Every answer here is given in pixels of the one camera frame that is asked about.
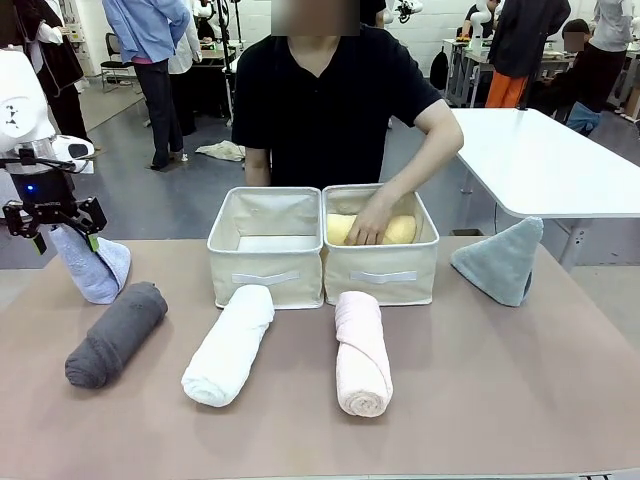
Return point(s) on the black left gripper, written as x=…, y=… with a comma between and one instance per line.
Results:
x=42, y=192

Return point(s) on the light blue cone towel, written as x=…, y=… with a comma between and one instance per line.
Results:
x=95, y=277

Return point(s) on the dark grey towel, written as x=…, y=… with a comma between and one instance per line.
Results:
x=117, y=335

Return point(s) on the white towel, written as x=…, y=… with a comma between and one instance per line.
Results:
x=230, y=347

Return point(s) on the pink towel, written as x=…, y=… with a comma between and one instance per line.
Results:
x=360, y=360

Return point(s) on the yellow towel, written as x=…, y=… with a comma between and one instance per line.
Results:
x=402, y=230

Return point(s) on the grey-blue cone towel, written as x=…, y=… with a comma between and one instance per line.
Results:
x=500, y=265

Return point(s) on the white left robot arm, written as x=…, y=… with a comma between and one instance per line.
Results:
x=15, y=90

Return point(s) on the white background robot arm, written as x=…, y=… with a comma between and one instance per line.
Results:
x=480, y=20

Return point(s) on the person's left forearm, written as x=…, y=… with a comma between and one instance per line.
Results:
x=420, y=172

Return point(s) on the person's right forearm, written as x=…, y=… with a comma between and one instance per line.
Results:
x=257, y=167

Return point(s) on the person's left hand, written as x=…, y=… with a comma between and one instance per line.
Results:
x=370, y=225

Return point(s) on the bystander in dark vest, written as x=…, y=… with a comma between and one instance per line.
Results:
x=55, y=60

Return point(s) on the beige cloth on floor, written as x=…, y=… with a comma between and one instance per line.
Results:
x=220, y=150

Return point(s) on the black office chair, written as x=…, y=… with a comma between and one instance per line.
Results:
x=112, y=45

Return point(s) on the bystander in blue shirt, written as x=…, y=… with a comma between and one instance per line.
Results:
x=145, y=30

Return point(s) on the cream fabric storage box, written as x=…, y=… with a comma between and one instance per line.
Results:
x=265, y=277
x=380, y=280

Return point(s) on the person in black shirt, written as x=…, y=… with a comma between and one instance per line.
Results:
x=325, y=100

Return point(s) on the black backpack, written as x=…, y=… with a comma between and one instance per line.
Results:
x=439, y=67

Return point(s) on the grey workbench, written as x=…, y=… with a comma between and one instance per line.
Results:
x=465, y=70

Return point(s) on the white table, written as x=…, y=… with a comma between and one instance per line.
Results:
x=540, y=160

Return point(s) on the bystander in orange trousers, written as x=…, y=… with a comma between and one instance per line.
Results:
x=525, y=35

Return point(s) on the blue cloth bundle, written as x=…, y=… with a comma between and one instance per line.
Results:
x=585, y=120

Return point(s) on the seated bystander in black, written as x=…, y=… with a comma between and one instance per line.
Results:
x=575, y=75

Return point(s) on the bystander in white shirt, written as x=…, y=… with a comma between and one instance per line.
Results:
x=612, y=25

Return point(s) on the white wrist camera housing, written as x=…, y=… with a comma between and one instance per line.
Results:
x=72, y=149

